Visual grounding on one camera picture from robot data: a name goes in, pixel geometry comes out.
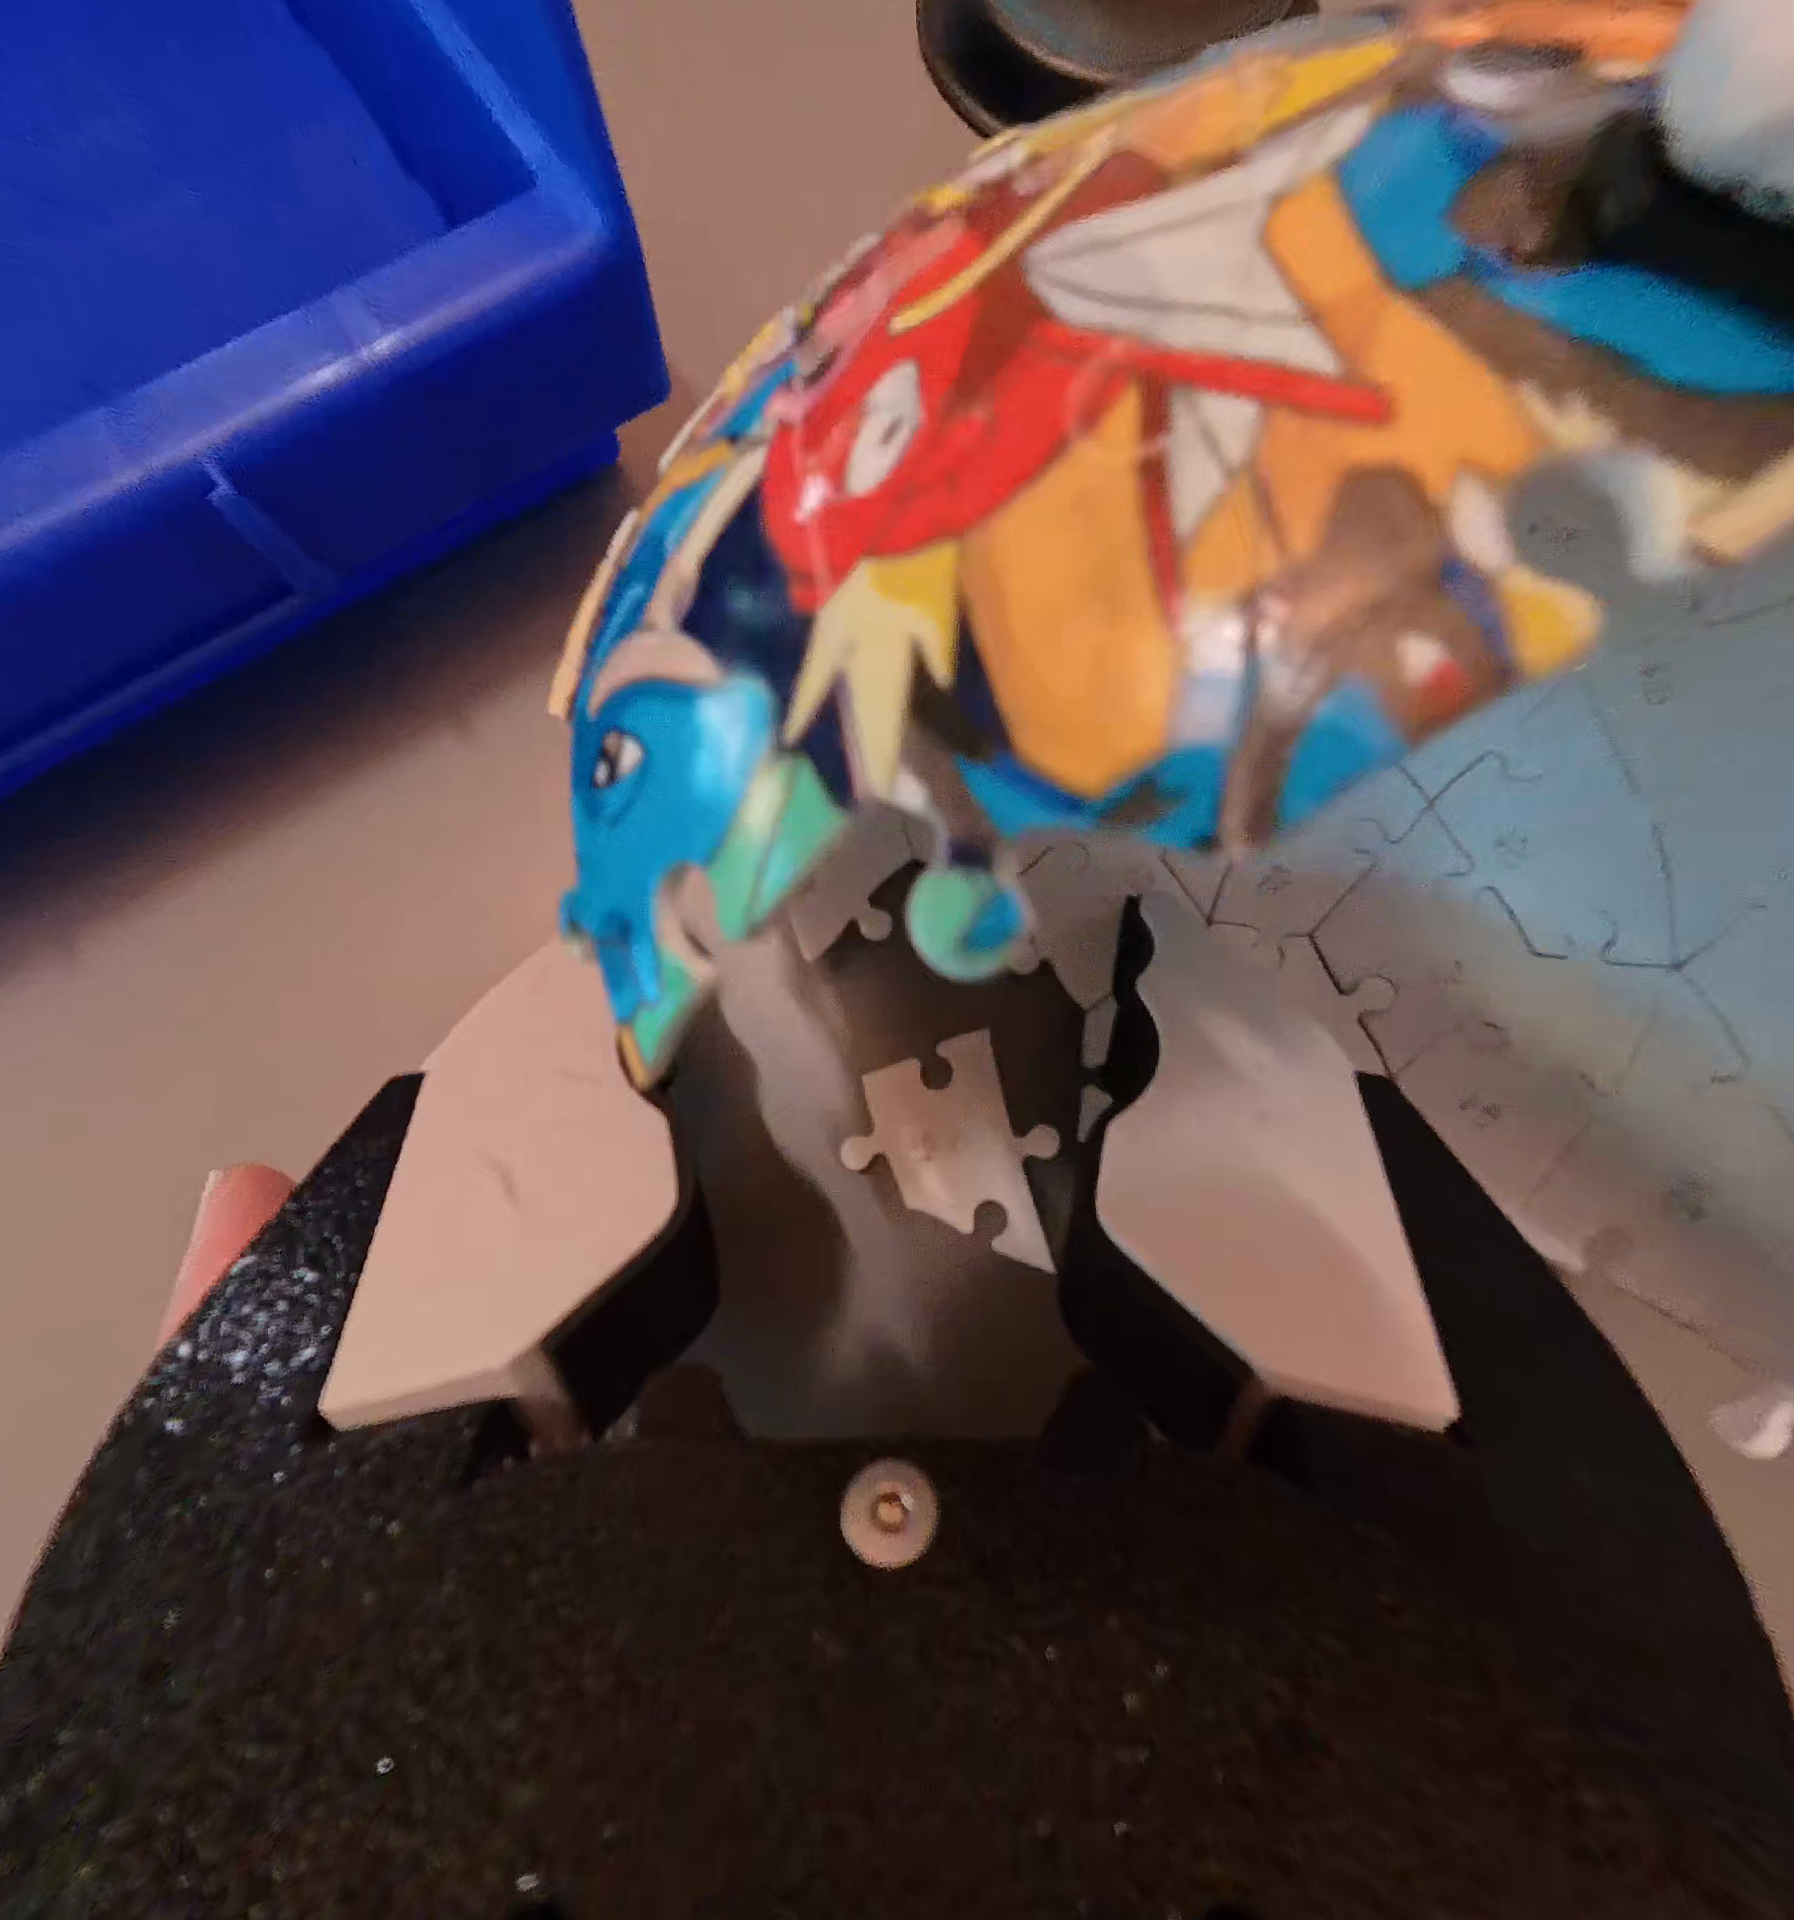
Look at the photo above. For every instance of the blue plastic bin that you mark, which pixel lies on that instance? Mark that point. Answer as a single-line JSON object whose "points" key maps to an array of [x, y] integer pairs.
{"points": [[237, 375]]}

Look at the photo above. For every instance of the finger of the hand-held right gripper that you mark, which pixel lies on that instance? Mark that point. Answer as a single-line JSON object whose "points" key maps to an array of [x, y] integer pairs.
{"points": [[1781, 104]]}

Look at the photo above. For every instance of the colourful puzzle ball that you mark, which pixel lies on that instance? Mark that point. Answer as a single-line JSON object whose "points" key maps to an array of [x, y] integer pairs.
{"points": [[1138, 601]]}

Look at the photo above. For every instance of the dark glossy round object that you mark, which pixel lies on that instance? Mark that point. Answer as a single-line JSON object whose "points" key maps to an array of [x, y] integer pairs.
{"points": [[1016, 61]]}

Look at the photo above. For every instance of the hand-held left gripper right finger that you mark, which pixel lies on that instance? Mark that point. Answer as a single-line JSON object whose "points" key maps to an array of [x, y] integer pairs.
{"points": [[1259, 1244]]}

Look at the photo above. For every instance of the grey puzzle piece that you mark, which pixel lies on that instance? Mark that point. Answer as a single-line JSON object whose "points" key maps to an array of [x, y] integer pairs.
{"points": [[942, 1156]]}

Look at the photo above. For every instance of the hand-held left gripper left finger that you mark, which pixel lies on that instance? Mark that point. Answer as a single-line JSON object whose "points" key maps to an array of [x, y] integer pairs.
{"points": [[492, 1200]]}

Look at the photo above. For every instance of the person's left hand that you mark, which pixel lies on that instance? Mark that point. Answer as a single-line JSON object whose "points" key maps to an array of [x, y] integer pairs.
{"points": [[230, 1231]]}

